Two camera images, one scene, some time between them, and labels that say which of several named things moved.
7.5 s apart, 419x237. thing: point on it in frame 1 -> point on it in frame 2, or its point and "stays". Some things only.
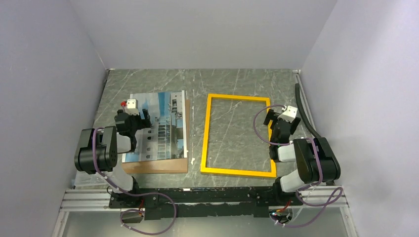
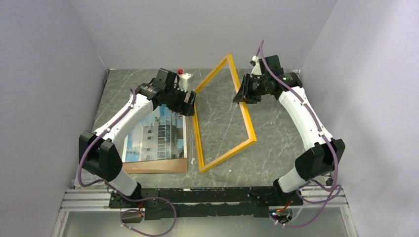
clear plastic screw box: x=84 y=180 stays
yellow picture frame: x=216 y=171 -> x=197 y=138
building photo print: x=166 y=138 stays
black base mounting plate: x=204 y=202 stays
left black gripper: x=142 y=121 -> x=179 y=108
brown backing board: x=179 y=165 stays
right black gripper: x=271 y=115 -> x=244 y=95
